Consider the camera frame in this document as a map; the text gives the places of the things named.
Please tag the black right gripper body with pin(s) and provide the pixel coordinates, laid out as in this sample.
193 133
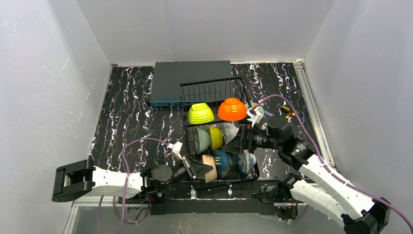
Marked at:
249 141

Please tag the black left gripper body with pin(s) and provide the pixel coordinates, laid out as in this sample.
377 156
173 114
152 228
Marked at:
189 167

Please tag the cream white bowl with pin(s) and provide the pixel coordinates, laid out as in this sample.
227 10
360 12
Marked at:
212 174

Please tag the dark striped white bowl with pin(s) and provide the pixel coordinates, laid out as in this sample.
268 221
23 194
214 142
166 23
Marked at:
230 130

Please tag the yellow green bowl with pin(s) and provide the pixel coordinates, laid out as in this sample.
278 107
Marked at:
216 138

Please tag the dark blue beige bowl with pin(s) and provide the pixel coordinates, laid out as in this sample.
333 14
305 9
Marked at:
223 163

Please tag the blue patterned bowl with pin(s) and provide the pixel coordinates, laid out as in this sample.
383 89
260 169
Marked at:
246 162

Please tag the pale green bowl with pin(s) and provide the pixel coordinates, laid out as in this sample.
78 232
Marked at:
202 140

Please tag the grey green small bowl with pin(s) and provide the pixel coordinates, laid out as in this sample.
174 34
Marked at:
259 109

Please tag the orange white bowl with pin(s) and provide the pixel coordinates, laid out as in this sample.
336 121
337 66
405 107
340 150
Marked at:
232 109

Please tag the green white bowl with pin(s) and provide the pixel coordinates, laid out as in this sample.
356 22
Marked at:
200 113

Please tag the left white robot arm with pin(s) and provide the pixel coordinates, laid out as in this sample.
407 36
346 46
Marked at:
83 178

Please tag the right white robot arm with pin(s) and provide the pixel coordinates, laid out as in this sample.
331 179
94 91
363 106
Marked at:
355 212

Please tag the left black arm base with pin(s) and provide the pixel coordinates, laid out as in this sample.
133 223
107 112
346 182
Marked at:
138 207

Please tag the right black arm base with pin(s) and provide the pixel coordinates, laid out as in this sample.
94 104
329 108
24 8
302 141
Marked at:
281 192

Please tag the blue red screwdriver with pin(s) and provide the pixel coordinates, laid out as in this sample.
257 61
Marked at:
268 114

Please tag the dark grey flat box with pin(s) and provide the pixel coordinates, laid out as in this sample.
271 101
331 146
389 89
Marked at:
168 76

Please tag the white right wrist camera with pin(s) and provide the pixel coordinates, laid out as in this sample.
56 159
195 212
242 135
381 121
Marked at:
251 115

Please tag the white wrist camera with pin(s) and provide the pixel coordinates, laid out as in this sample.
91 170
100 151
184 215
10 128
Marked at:
175 150
251 115

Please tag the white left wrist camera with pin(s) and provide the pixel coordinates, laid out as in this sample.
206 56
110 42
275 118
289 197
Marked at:
175 150

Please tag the yellow black T-handle hex key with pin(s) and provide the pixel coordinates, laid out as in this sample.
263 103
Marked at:
288 112

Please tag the black wire dish rack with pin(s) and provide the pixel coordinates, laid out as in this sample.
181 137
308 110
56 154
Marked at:
213 93

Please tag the aluminium table edge rail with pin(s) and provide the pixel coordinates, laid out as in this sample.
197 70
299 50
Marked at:
313 113

